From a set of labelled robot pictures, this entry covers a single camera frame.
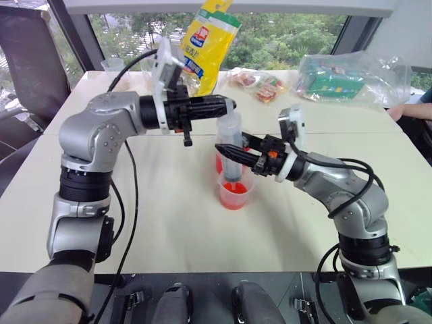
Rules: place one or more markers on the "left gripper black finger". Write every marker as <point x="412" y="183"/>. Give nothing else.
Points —
<point x="209" y="102"/>
<point x="209" y="113"/>

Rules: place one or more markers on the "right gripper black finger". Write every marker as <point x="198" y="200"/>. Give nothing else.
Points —
<point x="254" y="141"/>
<point x="239" y="156"/>

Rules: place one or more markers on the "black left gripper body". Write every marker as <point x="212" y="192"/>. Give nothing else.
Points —
<point x="177" y="108"/>

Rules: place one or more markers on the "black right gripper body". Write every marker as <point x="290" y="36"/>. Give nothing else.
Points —
<point x="271" y="158"/>

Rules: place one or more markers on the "large clear plastic syringe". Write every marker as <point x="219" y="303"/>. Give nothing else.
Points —
<point x="229" y="131"/>

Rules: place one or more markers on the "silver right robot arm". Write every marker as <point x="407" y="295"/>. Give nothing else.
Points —
<point x="357" y="199"/>

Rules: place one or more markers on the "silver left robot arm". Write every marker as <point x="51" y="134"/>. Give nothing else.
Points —
<point x="94" y="128"/>

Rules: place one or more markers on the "person's bare forearm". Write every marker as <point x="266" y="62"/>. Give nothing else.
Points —
<point x="415" y="110"/>

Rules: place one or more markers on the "clear cup with red liquid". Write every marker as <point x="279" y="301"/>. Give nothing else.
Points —
<point x="218" y="163"/>
<point x="233" y="199"/>

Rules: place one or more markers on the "small empty clear cup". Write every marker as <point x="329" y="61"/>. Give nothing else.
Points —
<point x="113" y="65"/>

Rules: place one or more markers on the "yellow printed plastic bag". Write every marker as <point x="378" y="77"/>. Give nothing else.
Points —
<point x="209" y="50"/>

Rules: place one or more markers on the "clear bag of snack packets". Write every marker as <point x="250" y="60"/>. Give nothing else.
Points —
<point x="263" y="87"/>

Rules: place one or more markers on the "green printed carton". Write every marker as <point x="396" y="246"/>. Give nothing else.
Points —
<point x="334" y="84"/>

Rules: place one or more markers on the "clear crumpled plastic bag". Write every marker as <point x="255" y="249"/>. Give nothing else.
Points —
<point x="381" y="81"/>

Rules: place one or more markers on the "dark rounded shape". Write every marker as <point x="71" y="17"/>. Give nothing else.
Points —
<point x="256" y="303"/>
<point x="175" y="303"/>

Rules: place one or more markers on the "black office chair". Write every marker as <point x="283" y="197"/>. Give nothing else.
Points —
<point x="27" y="67"/>

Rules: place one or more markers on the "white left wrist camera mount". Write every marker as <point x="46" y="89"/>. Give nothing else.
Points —
<point x="165" y="67"/>

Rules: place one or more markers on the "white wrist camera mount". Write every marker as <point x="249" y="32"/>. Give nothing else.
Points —
<point x="297" y="121"/>
<point x="165" y="67"/>

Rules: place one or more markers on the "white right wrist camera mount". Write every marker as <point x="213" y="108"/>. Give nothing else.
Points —
<point x="297" y="121"/>

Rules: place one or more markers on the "dark window frame post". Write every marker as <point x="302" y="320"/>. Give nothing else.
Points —
<point x="357" y="33"/>
<point x="84" y="40"/>

